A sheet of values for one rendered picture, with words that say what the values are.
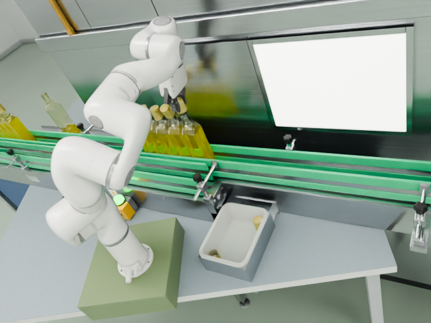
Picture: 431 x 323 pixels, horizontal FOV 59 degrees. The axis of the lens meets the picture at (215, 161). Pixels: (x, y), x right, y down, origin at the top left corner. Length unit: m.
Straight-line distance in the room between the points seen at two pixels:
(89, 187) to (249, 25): 0.61
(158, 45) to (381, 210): 0.77
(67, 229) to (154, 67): 0.45
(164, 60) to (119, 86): 0.14
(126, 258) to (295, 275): 0.52
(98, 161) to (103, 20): 0.72
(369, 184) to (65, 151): 0.80
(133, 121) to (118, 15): 0.65
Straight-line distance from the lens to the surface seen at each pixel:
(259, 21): 1.13
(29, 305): 1.67
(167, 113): 1.30
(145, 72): 0.95
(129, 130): 0.84
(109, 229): 1.18
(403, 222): 1.24
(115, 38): 1.46
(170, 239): 1.34
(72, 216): 1.03
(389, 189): 1.17
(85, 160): 0.87
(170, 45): 0.99
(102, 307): 1.35
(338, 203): 1.24
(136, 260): 1.29
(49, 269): 1.71
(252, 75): 1.23
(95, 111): 0.86
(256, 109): 1.31
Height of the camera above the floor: 1.81
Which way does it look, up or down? 40 degrees down
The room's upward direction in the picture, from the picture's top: 25 degrees counter-clockwise
